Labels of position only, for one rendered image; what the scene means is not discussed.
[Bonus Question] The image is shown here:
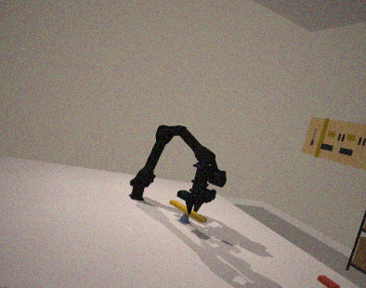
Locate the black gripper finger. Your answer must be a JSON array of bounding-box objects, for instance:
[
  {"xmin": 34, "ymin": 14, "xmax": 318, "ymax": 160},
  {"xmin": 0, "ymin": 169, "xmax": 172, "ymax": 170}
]
[
  {"xmin": 193, "ymin": 198, "xmax": 204, "ymax": 213},
  {"xmin": 185, "ymin": 201, "xmax": 196, "ymax": 215}
]

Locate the yellow bar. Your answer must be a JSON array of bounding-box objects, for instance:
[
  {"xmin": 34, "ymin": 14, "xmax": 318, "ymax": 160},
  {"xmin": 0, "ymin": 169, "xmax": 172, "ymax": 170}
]
[{"xmin": 170, "ymin": 200, "xmax": 207, "ymax": 224}]

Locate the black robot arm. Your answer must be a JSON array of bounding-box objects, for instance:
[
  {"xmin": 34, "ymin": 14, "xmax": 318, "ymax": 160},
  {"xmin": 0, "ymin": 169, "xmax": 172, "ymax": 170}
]
[{"xmin": 128, "ymin": 125, "xmax": 227, "ymax": 203}]

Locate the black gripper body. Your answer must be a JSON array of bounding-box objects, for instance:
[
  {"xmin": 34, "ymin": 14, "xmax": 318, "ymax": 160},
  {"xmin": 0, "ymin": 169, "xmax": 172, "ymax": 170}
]
[{"xmin": 177, "ymin": 178, "xmax": 209, "ymax": 202}]

